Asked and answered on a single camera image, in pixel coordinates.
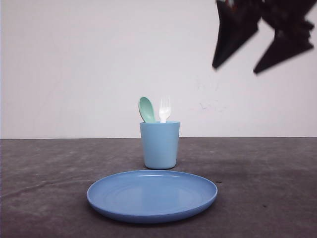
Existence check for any blue plastic plate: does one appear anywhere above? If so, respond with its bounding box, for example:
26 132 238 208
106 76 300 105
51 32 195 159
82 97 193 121
87 170 218 224

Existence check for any white plastic fork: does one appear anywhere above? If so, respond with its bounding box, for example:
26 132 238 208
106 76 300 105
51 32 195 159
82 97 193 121
159 96 171 123

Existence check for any light blue plastic cup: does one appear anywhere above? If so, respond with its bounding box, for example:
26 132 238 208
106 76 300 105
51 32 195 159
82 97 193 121
140 121 180 170

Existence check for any mint green plastic spoon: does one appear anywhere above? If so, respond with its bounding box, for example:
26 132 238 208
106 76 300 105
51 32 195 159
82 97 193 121
138 97 156 123

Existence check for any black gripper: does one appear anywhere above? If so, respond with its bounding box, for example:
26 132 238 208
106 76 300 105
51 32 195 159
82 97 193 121
212 0 317 74

